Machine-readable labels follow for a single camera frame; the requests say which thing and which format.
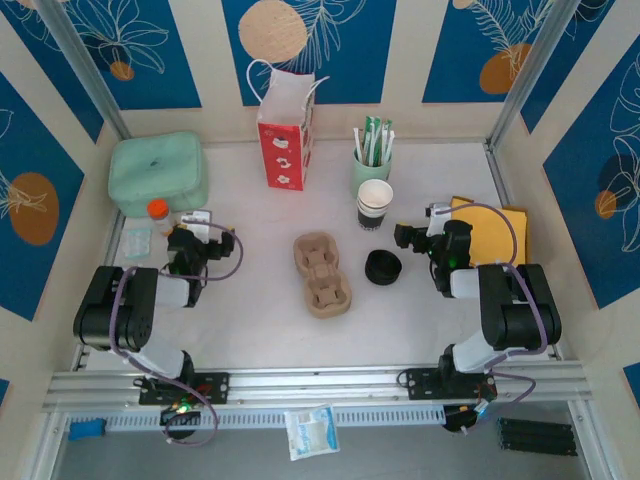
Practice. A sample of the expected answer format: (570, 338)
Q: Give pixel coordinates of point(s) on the yellow napkin stack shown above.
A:
(495, 235)

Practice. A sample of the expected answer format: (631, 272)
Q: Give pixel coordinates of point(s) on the red white paper gift bag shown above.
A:
(282, 160)

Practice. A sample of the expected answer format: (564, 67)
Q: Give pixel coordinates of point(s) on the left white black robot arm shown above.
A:
(110, 310)

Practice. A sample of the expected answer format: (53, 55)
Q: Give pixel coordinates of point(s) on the orange capped small bottle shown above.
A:
(159, 210)

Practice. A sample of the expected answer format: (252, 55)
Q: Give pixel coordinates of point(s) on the clear blister packet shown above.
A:
(136, 243)

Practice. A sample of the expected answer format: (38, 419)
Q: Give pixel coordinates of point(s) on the mint green holder cup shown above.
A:
(370, 177)

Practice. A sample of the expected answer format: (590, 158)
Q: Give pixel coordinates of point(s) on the mint green lidded container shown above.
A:
(155, 170)

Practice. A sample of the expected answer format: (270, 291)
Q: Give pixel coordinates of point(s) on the green wrapped stirrer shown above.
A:
(386, 132)
(370, 135)

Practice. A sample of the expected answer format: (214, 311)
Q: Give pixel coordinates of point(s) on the black controller board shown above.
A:
(457, 420)
(180, 415)

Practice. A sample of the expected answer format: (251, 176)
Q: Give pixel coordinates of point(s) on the blue white wipe packet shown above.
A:
(310, 432)

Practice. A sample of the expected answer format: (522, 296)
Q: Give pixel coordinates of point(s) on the blue small block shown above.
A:
(87, 430)

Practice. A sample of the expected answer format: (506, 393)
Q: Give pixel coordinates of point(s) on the black strip bundle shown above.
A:
(537, 437)

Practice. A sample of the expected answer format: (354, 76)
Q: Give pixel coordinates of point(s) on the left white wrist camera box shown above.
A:
(196, 222)

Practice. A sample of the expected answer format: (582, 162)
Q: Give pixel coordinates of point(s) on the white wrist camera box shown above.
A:
(196, 222)
(439, 210)

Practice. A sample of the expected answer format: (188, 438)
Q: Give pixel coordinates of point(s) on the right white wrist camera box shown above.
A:
(439, 210)

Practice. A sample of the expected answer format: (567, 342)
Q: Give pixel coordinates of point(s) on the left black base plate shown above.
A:
(220, 390)

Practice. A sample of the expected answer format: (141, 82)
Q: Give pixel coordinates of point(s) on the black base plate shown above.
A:
(220, 390)
(420, 385)

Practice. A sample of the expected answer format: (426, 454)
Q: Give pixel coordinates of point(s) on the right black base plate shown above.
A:
(420, 385)

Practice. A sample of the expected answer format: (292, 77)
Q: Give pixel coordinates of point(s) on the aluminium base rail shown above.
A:
(320, 385)

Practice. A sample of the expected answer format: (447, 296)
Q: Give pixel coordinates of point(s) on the aluminium frame post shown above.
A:
(530, 70)
(85, 65)

